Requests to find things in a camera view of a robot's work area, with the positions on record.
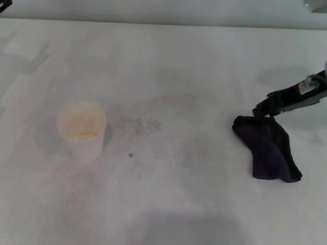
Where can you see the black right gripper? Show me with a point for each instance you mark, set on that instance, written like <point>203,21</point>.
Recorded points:
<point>302,92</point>

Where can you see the purple rag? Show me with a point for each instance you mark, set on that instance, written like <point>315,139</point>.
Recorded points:
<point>269,152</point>

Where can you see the white paper cup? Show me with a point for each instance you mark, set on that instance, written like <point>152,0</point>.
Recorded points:
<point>80,136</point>

